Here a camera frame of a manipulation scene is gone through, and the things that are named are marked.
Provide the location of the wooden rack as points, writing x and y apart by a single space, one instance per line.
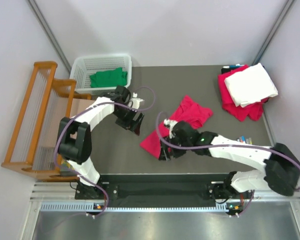
25 153

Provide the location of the folded white t shirt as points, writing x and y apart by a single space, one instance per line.
250 86

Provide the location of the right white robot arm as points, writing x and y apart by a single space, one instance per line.
274 167

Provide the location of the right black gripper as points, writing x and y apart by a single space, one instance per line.
165 155

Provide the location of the white plastic laundry basket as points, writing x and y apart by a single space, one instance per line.
85 66

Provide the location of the green t shirt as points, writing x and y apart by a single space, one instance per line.
108 78

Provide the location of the grey slotted cable duct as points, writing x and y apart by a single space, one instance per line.
97 207

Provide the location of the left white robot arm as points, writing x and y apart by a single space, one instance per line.
74 143

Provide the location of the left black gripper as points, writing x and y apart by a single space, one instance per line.
129 120

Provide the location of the folded pink t shirt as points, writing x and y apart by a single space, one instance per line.
253 111

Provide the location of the bundle of marker pens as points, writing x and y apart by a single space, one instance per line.
245 140

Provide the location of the brown cardboard sheet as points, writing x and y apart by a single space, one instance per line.
58 112

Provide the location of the folded dark t shirt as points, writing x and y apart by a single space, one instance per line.
229 68

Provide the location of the pink t shirt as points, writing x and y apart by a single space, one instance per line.
253 111
188 111

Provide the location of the yellow printed booklet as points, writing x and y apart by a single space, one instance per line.
66 168

